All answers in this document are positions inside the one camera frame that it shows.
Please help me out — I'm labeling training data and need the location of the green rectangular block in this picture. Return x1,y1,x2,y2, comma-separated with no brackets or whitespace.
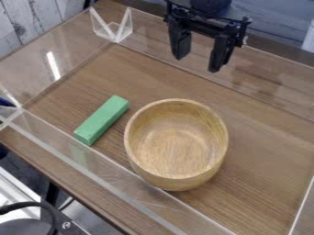
73,95,128,146

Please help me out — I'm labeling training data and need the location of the blue object at edge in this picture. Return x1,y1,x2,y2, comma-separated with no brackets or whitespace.
0,97,14,107

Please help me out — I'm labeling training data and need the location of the black metal bracket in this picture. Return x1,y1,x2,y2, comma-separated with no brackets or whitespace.
40,207,93,235

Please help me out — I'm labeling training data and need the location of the black cable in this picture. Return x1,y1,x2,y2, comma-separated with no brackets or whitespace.
0,201,59,235

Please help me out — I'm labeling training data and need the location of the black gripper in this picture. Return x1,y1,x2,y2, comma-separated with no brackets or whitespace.
164,0,252,73

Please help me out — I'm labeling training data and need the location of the clear acrylic tray wall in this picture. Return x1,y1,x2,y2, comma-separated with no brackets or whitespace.
0,0,314,235

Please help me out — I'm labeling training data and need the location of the brown wooden bowl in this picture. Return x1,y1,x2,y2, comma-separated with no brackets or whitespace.
124,98,230,191

